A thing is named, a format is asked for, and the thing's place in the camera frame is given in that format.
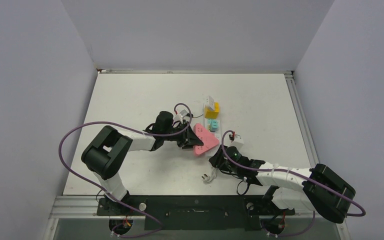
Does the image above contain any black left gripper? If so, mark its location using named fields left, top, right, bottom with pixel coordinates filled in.
left=162, top=121, right=203, bottom=149

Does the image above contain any pink triangular plug adapter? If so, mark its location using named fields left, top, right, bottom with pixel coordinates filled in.
left=193, top=123, right=220, bottom=157

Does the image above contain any white power strip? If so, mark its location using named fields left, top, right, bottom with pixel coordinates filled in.
left=204, top=118, right=223, bottom=142

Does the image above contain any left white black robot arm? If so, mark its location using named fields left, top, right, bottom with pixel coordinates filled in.
left=81, top=111, right=204, bottom=215

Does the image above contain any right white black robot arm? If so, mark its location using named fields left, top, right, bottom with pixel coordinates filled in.
left=209, top=146, right=356, bottom=224

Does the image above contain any teal plug adapter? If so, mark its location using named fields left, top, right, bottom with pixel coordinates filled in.
left=207, top=119, right=220, bottom=133

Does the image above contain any yellow plug adapter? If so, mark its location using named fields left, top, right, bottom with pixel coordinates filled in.
left=203, top=102, right=220, bottom=119

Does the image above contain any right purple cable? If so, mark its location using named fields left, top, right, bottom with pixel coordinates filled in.
left=220, top=129, right=367, bottom=239

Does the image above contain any purple cable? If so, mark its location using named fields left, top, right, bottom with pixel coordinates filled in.
left=220, top=129, right=367, bottom=239
left=58, top=102, right=194, bottom=239

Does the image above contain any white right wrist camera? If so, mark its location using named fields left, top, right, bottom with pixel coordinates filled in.
left=229, top=133, right=244, bottom=149

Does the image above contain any white power strip cord plug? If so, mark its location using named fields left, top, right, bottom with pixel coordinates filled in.
left=201, top=167, right=217, bottom=185

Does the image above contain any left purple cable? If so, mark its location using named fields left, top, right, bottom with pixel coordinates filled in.
left=58, top=102, right=194, bottom=239

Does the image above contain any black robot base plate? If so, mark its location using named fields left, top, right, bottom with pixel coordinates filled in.
left=96, top=194, right=296, bottom=232

